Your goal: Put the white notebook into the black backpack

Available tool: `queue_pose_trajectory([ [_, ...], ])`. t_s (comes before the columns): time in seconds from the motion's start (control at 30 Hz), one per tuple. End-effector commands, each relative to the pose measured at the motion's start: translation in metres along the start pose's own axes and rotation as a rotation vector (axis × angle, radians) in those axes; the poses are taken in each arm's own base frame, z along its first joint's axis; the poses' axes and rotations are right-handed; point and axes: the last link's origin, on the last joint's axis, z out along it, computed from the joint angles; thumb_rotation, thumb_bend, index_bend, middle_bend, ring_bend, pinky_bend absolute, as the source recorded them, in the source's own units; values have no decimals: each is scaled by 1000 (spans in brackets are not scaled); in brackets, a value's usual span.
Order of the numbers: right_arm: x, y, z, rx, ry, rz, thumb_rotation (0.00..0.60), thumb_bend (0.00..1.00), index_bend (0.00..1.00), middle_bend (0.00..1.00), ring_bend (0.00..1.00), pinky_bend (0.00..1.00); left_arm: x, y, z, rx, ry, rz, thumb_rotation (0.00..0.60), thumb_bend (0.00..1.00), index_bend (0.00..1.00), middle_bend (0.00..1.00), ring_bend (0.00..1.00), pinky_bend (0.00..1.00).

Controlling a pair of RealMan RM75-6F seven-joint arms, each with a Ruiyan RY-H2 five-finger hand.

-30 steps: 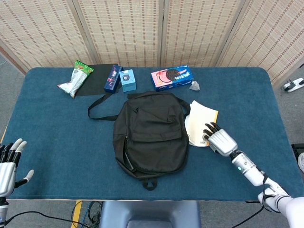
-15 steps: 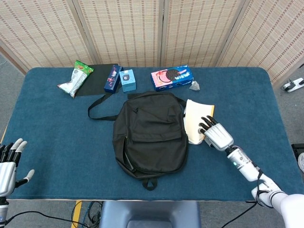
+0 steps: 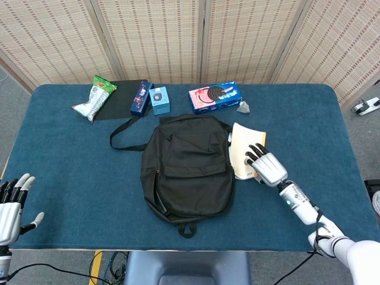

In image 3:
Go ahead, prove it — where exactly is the black cloth mat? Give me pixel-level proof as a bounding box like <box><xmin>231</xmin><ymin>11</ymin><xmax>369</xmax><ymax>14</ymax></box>
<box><xmin>94</xmin><ymin>79</ymin><xmax>153</xmax><ymax>122</ymax></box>

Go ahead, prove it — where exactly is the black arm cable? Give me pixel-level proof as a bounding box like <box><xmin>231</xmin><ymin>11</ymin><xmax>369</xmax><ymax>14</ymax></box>
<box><xmin>7</xmin><ymin>262</ymin><xmax>119</xmax><ymax>285</ymax></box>
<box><xmin>273</xmin><ymin>207</ymin><xmax>335</xmax><ymax>285</ymax></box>

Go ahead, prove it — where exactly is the black fabric backpack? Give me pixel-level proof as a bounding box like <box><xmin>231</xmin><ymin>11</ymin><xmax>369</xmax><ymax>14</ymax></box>
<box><xmin>109</xmin><ymin>113</ymin><xmax>237</xmax><ymax>239</ymax></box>

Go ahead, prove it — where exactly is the dark blue narrow box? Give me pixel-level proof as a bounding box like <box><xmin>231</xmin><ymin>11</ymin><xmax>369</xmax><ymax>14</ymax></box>
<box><xmin>129</xmin><ymin>81</ymin><xmax>154</xmax><ymax>117</ymax></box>

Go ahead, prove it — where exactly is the white book with yellow spine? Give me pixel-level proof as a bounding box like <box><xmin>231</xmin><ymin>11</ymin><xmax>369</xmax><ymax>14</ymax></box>
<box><xmin>227</xmin><ymin>122</ymin><xmax>267</xmax><ymax>181</ymax></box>

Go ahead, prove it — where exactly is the small grey pouch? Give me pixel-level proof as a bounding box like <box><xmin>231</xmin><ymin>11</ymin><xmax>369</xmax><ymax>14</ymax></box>
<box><xmin>236</xmin><ymin>100</ymin><xmax>251</xmax><ymax>115</ymax></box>

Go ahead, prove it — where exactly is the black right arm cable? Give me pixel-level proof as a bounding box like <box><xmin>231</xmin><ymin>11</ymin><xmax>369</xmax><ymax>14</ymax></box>
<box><xmin>273</xmin><ymin>207</ymin><xmax>335</xmax><ymax>285</ymax></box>

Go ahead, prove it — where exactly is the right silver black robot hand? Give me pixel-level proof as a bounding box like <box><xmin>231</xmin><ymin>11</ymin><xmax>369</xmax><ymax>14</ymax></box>
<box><xmin>245</xmin><ymin>142</ymin><xmax>289</xmax><ymax>188</ymax></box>

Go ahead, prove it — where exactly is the white power strip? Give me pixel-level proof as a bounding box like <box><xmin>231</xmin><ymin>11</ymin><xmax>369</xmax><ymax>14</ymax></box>
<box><xmin>351</xmin><ymin>97</ymin><xmax>380</xmax><ymax>116</ymax></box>

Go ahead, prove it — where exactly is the blue Oreo cookie box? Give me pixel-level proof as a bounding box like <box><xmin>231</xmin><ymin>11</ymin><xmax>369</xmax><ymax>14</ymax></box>
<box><xmin>188</xmin><ymin>80</ymin><xmax>243</xmax><ymax>115</ymax></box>

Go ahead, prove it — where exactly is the blue table cover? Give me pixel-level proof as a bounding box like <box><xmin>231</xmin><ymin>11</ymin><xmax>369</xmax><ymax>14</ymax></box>
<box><xmin>1</xmin><ymin>83</ymin><xmax>372</xmax><ymax>252</ymax></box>

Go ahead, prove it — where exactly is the woven folding screen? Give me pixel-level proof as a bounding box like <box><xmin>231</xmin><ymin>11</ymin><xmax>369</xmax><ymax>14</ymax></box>
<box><xmin>0</xmin><ymin>0</ymin><xmax>380</xmax><ymax>107</ymax></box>

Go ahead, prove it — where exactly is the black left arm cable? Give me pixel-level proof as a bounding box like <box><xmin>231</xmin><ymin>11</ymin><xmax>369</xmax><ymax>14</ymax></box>
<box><xmin>7</xmin><ymin>262</ymin><xmax>119</xmax><ymax>285</ymax></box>

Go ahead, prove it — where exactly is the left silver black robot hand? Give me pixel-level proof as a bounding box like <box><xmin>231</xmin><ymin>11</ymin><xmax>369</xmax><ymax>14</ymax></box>
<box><xmin>0</xmin><ymin>173</ymin><xmax>45</xmax><ymax>247</ymax></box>

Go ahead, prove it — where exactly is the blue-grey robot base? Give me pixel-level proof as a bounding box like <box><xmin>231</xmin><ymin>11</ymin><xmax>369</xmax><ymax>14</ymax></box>
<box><xmin>123</xmin><ymin>251</ymin><xmax>252</xmax><ymax>285</ymax></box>

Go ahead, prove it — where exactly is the green and white snack bag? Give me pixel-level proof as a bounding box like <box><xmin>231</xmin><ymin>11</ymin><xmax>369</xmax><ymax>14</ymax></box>
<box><xmin>70</xmin><ymin>75</ymin><xmax>118</xmax><ymax>124</ymax></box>

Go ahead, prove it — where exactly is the tangled floor cable bundle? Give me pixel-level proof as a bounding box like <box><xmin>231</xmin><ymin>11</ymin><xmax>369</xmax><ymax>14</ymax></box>
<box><xmin>100</xmin><ymin>251</ymin><xmax>129</xmax><ymax>281</ymax></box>

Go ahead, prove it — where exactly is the black floor device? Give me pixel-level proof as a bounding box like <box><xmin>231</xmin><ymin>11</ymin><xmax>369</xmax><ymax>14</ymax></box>
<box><xmin>363</xmin><ymin>179</ymin><xmax>380</xmax><ymax>216</ymax></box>

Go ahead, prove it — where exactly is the light blue cube box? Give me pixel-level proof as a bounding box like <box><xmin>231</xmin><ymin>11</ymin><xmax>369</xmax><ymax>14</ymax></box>
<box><xmin>148</xmin><ymin>86</ymin><xmax>172</xmax><ymax>116</ymax></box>

